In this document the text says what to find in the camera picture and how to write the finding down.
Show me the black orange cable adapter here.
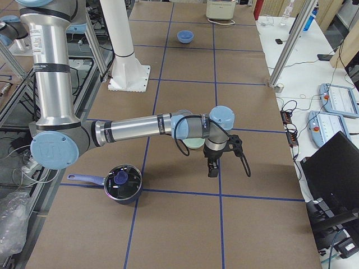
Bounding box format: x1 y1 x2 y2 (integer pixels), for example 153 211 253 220
280 110 292 125

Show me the dark blue saucepan with lid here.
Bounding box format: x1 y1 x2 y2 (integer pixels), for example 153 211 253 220
67 164 143 205

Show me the black laptop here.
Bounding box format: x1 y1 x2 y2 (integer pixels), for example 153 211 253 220
300 131 359 214

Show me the blue teach pendant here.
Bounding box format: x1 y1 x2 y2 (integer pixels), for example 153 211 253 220
319 84 358 118
308 110 351 147

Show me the crumpled clear plastic bag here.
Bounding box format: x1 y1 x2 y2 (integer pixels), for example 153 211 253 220
1 191 31 258

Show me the clear plastic bottle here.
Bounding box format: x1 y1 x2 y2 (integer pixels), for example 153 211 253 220
280 0 294 26

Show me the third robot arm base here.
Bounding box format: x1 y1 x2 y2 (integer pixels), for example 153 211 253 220
1 15 33 57

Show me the aluminium frame post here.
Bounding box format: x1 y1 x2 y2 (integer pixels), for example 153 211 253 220
268 0 317 88

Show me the blue teach pendant upper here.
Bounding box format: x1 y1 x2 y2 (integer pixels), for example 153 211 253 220
319 84 358 118

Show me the white pedestal column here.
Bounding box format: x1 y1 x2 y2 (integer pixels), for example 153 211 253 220
100 0 150 92

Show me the blue teach pendant lower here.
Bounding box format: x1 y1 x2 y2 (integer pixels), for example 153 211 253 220
308 110 351 147

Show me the blue bowl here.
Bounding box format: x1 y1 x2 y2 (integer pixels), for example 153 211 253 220
177 30 194 44

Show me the light green bowl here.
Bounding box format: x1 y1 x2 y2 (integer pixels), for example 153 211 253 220
183 138 205 149

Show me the black smartphone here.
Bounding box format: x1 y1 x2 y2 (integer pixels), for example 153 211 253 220
317 54 332 61

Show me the cream and chrome toaster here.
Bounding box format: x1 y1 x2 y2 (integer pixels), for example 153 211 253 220
206 0 236 20

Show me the blue water bottle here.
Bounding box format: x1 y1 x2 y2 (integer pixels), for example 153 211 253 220
303 2 319 31

